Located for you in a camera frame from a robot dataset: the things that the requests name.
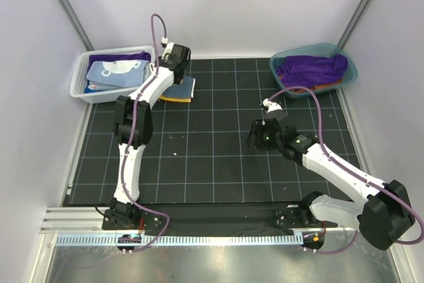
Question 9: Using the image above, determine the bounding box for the aluminium frame post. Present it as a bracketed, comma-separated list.
[337, 0, 372, 49]
[57, 0, 94, 51]

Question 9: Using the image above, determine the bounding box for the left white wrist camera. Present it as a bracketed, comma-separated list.
[161, 42, 174, 60]

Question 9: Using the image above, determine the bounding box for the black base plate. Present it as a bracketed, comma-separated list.
[101, 203, 339, 231]

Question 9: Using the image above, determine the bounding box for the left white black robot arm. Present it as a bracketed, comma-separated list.
[102, 42, 191, 230]

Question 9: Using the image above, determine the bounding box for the purple cable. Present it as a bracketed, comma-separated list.
[261, 85, 424, 254]
[119, 13, 170, 253]

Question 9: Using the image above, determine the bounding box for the aluminium rail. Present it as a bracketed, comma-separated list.
[41, 203, 403, 234]

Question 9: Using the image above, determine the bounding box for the light blue white towel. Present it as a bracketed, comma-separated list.
[86, 60, 150, 91]

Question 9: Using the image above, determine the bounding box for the white slotted cable duct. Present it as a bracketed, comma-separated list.
[56, 232, 303, 247]

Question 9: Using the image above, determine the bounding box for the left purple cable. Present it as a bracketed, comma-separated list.
[119, 13, 170, 253]

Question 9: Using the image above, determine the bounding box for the purple crumpled towel in bin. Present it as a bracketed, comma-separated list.
[276, 54, 348, 80]

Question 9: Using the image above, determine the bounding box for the left aluminium frame post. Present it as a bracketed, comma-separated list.
[57, 0, 94, 51]

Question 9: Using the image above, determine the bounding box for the teal plastic bin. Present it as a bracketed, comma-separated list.
[269, 43, 358, 99]

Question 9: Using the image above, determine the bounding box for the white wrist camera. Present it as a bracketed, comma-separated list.
[262, 99, 284, 119]
[161, 42, 174, 60]

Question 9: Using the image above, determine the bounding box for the white plastic basket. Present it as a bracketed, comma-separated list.
[70, 45, 155, 104]

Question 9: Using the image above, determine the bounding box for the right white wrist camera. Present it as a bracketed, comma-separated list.
[262, 99, 284, 119]

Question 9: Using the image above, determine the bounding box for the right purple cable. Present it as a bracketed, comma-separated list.
[261, 85, 424, 254]

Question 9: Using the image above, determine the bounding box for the yellow purple patterned towel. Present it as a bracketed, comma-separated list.
[160, 76, 196, 103]

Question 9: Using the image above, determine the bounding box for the right aluminium frame post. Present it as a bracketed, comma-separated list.
[337, 0, 372, 49]

